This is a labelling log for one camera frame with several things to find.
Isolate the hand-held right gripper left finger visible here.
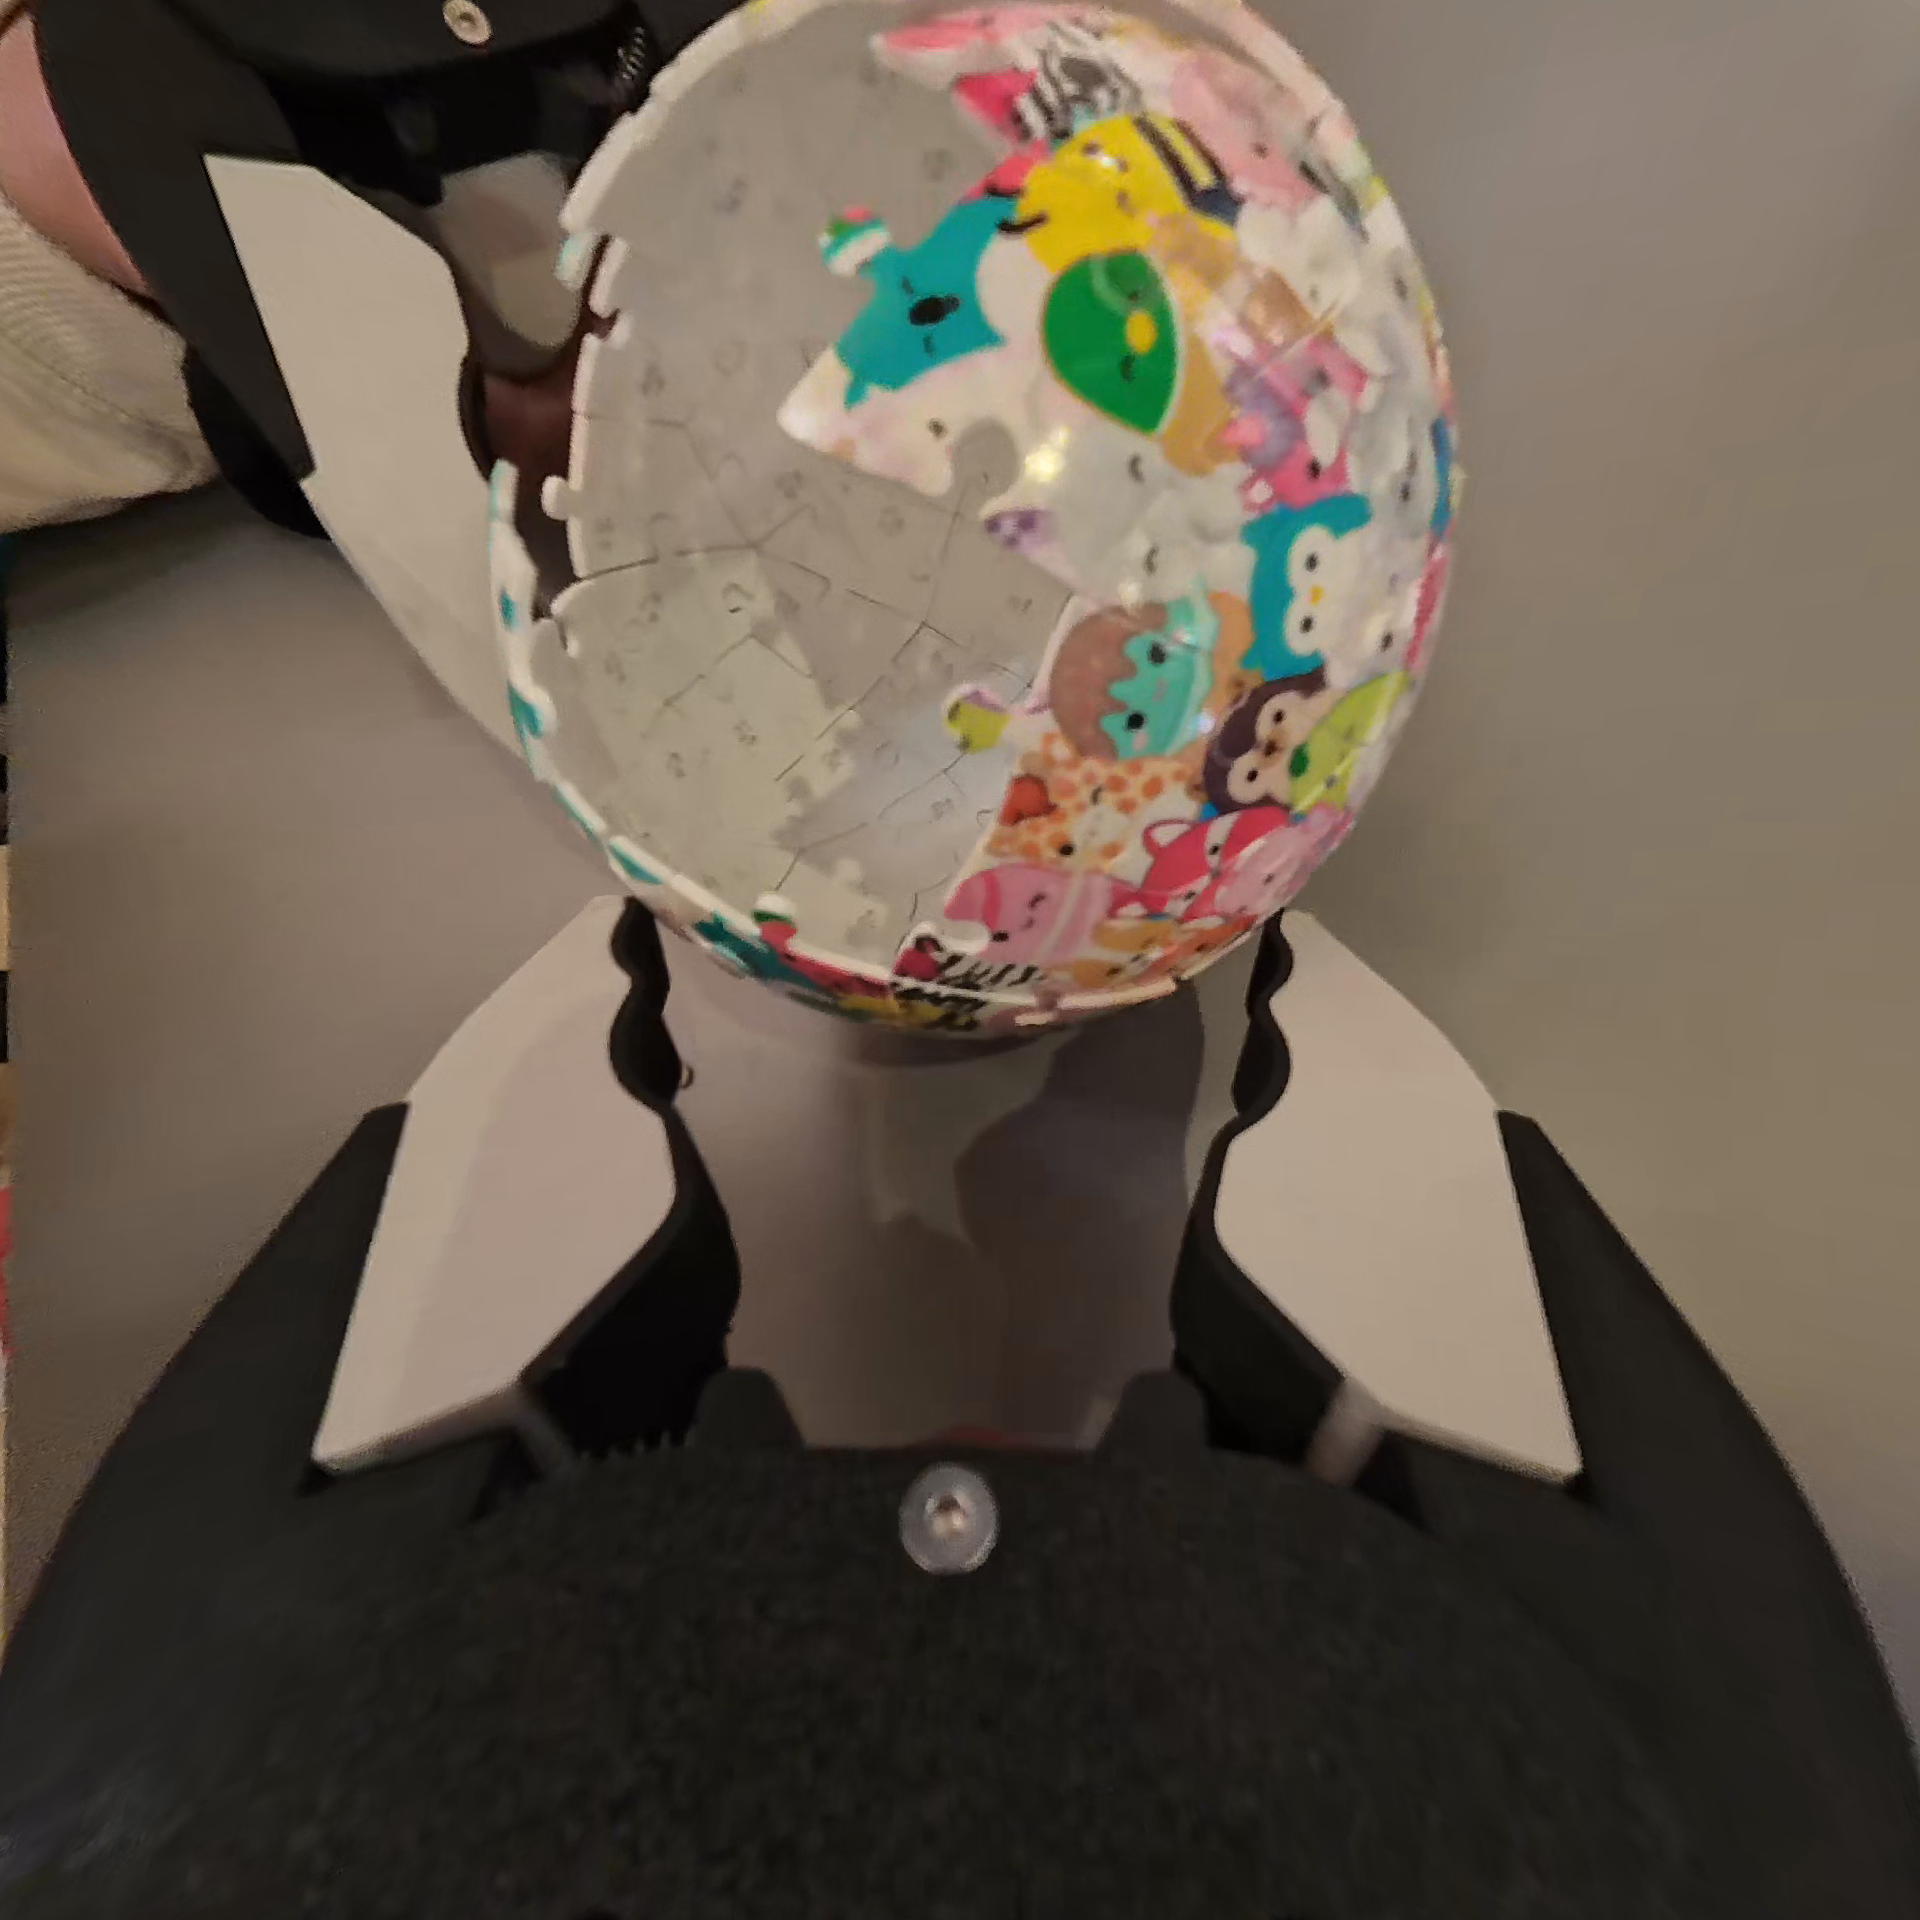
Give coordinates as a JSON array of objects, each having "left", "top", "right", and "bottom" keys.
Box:
[{"left": 309, "top": 896, "right": 740, "bottom": 1479}]

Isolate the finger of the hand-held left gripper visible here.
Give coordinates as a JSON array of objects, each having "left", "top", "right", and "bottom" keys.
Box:
[{"left": 201, "top": 152, "right": 600, "bottom": 752}]

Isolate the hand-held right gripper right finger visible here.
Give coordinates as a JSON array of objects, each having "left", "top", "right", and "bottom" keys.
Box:
[{"left": 1169, "top": 911, "right": 1585, "bottom": 1482}]

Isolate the colourful puzzle ball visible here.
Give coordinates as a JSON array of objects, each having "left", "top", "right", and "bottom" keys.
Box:
[{"left": 486, "top": 0, "right": 1465, "bottom": 1041}]

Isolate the person's left forearm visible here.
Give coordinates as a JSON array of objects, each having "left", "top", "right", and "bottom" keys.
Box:
[{"left": 0, "top": 195, "right": 223, "bottom": 536}]

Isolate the person's left hand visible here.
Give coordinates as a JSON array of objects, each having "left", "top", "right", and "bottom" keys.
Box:
[{"left": 0, "top": 60, "right": 159, "bottom": 308}]

